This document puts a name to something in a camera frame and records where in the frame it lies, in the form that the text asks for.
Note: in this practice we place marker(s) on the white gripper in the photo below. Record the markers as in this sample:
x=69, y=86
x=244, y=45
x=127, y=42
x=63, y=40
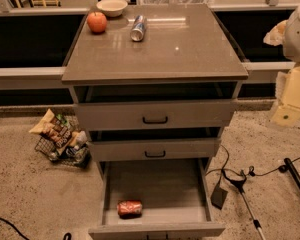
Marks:
x=297, y=37

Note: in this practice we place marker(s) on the red coke can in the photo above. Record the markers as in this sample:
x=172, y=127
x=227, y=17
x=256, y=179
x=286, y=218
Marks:
x=129, y=208

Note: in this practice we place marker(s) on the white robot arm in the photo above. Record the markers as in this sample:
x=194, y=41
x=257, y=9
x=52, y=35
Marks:
x=291, y=42

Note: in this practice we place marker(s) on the top grey drawer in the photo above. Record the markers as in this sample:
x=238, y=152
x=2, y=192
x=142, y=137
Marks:
x=155, y=106

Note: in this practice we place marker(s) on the grey drawer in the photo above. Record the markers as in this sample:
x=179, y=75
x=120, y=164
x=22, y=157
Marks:
x=176, y=205
x=149, y=144
x=155, y=106

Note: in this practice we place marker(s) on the grey drawer cabinet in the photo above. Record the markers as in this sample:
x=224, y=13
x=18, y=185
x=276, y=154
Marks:
x=182, y=44

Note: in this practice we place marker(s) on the middle grey drawer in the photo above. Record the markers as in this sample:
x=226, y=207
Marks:
x=149, y=144

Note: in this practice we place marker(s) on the silver blue soda can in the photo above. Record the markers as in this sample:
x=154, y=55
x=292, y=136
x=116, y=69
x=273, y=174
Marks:
x=139, y=28

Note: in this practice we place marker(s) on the bottom grey drawer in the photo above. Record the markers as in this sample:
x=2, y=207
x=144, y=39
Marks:
x=176, y=205

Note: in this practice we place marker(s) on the black pole on floor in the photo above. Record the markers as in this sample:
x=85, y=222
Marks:
x=293, y=171

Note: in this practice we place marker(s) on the grabber reach tool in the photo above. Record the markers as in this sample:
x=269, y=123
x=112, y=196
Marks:
x=239, y=185

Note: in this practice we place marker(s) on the black flat power adapter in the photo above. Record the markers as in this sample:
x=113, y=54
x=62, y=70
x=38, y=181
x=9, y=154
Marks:
x=218, y=196

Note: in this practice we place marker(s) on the white bowl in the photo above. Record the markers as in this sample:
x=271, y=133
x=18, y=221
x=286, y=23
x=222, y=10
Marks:
x=112, y=8

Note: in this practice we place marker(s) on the red apple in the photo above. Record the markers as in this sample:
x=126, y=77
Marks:
x=97, y=22

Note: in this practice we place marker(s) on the yellow brown chip bag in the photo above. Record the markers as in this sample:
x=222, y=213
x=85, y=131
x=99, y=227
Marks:
x=52, y=129

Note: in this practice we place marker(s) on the wire basket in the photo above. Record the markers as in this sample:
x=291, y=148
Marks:
x=76, y=154

